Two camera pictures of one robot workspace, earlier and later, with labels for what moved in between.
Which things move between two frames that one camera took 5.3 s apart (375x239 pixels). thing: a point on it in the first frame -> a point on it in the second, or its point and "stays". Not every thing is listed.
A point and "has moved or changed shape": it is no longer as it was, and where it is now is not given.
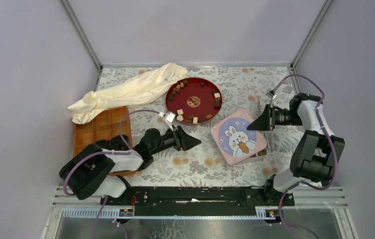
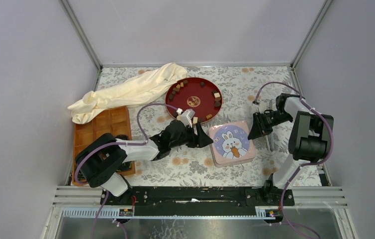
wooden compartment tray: [105, 126] stays
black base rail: [199, 201] stays
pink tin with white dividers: [232, 160] has moved or changed shape
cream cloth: [125, 92] stays
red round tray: [193, 100] stays
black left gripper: [181, 140] -> [203, 139]
